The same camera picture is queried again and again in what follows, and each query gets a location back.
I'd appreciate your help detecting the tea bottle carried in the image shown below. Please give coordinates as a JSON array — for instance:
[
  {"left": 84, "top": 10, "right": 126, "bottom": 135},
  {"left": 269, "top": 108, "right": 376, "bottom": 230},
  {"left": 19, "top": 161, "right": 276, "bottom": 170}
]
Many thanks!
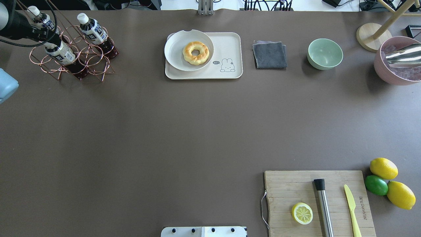
[{"left": 44, "top": 41, "right": 88, "bottom": 79}]

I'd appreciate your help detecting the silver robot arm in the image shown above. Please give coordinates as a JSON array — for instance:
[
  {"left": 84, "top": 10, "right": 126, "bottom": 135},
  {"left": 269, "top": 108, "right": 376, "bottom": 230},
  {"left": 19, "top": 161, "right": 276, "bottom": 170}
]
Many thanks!
[{"left": 0, "top": 0, "right": 61, "bottom": 103}]

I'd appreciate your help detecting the cream rabbit tray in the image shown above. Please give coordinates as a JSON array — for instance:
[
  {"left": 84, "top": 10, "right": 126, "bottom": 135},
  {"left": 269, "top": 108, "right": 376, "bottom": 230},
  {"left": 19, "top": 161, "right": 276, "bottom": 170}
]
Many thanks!
[{"left": 164, "top": 30, "right": 243, "bottom": 80}]

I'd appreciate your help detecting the tea bottle rack right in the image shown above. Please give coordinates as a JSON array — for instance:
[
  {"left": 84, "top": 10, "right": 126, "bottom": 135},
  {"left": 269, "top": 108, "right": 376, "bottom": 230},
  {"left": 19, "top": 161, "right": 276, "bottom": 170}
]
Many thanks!
[{"left": 77, "top": 13, "right": 119, "bottom": 60}]

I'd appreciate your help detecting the tea bottle rack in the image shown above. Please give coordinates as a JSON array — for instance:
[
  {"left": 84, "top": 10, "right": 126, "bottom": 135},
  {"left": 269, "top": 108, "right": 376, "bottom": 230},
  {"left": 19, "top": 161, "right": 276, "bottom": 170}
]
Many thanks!
[
  {"left": 27, "top": 6, "right": 56, "bottom": 30},
  {"left": 77, "top": 13, "right": 119, "bottom": 60}
]

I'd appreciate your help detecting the tea bottle rack left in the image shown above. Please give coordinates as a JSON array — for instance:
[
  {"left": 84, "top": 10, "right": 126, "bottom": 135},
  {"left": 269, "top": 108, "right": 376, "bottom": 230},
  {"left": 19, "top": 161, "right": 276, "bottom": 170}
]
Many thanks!
[{"left": 27, "top": 6, "right": 56, "bottom": 30}]

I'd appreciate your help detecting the glazed donut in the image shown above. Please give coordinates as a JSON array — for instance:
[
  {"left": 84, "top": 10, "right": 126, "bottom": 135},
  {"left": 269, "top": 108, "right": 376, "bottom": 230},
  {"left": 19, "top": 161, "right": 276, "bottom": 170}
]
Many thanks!
[{"left": 183, "top": 41, "right": 210, "bottom": 66}]

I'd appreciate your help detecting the white round plate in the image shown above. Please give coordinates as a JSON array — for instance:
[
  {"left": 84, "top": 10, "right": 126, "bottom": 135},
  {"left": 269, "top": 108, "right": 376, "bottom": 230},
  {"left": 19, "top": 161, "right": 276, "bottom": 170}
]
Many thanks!
[{"left": 164, "top": 30, "right": 214, "bottom": 71}]

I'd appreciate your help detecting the grey folded cloth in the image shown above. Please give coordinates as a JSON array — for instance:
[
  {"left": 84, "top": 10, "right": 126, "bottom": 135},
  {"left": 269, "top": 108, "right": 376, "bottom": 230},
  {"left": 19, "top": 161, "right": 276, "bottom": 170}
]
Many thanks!
[{"left": 252, "top": 40, "right": 287, "bottom": 69}]

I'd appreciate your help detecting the bamboo cutting board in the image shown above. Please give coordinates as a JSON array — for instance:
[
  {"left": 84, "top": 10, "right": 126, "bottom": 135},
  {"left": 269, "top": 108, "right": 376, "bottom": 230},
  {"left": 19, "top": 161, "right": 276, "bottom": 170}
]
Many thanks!
[{"left": 264, "top": 171, "right": 376, "bottom": 237}]

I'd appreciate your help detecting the mint green bowl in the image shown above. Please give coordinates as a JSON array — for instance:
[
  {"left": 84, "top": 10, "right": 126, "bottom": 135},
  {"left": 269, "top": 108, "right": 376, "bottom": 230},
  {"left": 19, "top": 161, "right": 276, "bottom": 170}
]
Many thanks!
[{"left": 307, "top": 39, "right": 343, "bottom": 70}]

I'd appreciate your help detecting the half lemon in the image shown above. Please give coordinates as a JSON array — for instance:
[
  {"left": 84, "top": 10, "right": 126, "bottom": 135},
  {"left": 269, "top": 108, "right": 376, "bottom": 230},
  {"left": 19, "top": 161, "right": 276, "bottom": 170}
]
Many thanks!
[{"left": 291, "top": 202, "right": 313, "bottom": 225}]

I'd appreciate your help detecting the steel muddler black tip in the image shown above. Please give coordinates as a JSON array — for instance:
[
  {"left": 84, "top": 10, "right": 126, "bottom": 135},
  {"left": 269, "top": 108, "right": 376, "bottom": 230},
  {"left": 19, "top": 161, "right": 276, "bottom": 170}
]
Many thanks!
[{"left": 314, "top": 179, "right": 334, "bottom": 237}]

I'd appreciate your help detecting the yellow plastic knife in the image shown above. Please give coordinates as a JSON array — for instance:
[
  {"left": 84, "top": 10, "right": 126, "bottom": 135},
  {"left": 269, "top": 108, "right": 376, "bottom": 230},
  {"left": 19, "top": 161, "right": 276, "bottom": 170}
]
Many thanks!
[{"left": 343, "top": 184, "right": 362, "bottom": 237}]

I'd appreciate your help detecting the yellow lemon far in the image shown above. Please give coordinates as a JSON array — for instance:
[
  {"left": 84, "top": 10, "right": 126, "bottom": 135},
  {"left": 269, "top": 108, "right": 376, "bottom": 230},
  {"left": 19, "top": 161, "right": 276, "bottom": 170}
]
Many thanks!
[{"left": 369, "top": 157, "right": 399, "bottom": 180}]

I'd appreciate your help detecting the yellow lemon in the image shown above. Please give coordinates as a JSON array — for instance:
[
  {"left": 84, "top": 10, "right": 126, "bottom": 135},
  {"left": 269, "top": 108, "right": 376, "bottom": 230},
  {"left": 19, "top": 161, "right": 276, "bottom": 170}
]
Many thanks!
[
  {"left": 369, "top": 157, "right": 399, "bottom": 180},
  {"left": 386, "top": 181, "right": 416, "bottom": 210}
]

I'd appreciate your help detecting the green lime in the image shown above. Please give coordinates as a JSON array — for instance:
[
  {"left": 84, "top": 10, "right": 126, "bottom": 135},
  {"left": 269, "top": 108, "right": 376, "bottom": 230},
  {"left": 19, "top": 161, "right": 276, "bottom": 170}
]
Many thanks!
[{"left": 364, "top": 174, "right": 388, "bottom": 196}]

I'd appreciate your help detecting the wooden mug tree stand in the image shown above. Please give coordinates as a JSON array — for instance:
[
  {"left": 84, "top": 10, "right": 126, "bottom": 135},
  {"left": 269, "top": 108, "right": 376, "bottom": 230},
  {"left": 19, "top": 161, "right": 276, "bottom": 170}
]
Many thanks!
[{"left": 356, "top": 0, "right": 420, "bottom": 52}]

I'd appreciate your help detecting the pink ice bowl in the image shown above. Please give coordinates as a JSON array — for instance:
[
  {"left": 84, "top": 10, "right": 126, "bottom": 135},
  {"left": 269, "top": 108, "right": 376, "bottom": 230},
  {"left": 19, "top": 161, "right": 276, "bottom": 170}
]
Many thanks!
[{"left": 374, "top": 36, "right": 421, "bottom": 85}]

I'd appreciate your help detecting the yellow lemon near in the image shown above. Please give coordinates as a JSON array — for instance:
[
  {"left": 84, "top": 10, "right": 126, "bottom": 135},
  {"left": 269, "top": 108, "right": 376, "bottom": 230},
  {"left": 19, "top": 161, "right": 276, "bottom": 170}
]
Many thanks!
[{"left": 386, "top": 181, "right": 416, "bottom": 210}]

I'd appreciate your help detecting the steel ice scoop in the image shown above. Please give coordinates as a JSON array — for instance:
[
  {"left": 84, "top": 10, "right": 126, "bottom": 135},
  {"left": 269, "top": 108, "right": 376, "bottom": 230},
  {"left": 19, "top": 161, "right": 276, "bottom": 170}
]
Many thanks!
[{"left": 385, "top": 43, "right": 421, "bottom": 68}]

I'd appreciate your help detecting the aluminium frame post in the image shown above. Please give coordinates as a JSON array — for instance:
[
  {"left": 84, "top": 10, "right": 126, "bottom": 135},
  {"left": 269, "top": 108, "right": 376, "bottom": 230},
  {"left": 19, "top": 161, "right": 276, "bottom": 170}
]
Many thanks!
[{"left": 198, "top": 0, "right": 214, "bottom": 15}]

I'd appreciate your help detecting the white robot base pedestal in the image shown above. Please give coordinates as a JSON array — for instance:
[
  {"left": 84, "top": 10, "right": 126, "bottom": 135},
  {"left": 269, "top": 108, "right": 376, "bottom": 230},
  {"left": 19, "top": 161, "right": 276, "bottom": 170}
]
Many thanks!
[{"left": 161, "top": 226, "right": 248, "bottom": 237}]

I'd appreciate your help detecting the copper wire bottle rack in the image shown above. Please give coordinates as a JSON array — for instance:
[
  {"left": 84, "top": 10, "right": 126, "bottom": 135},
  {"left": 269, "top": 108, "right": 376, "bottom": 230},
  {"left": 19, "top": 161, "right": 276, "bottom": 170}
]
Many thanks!
[{"left": 20, "top": 4, "right": 119, "bottom": 81}]

